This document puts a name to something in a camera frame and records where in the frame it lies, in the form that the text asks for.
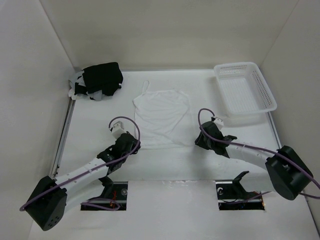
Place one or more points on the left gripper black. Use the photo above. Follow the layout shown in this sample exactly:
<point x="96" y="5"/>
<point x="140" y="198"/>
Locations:
<point x="135" y="144"/>

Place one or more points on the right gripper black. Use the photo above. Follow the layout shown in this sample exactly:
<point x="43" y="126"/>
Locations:
<point x="199" y="142"/>

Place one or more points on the white tank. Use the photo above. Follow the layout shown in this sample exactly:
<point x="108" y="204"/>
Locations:
<point x="78" y="88"/>
<point x="164" y="118"/>

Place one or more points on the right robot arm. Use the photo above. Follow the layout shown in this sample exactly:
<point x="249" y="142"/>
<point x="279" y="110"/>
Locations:
<point x="284" y="171"/>

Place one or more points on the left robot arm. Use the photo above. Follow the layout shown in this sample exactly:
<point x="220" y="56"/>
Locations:
<point x="52" y="197"/>

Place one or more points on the white tank top in pile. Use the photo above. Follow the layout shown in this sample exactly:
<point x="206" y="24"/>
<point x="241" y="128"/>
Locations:
<point x="78" y="88"/>

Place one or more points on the white plastic basket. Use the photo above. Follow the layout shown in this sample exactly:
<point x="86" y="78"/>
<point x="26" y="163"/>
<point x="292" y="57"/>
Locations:
<point x="243" y="89"/>

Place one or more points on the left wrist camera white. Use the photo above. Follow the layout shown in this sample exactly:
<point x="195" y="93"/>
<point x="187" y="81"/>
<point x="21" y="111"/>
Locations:
<point x="117" y="129"/>

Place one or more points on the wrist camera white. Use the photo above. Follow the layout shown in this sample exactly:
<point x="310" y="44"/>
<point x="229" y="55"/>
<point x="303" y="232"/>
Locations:
<point x="117" y="129"/>
<point x="218" y="121"/>

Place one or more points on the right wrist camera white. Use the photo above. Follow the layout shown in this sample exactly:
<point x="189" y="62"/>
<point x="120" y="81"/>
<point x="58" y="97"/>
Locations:
<point x="218" y="121"/>

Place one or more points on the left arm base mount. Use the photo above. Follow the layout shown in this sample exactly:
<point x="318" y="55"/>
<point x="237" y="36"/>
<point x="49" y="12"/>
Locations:
<point x="113" y="197"/>

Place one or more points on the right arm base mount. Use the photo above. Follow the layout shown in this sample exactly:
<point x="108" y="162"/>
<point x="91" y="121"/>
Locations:
<point x="232" y="196"/>

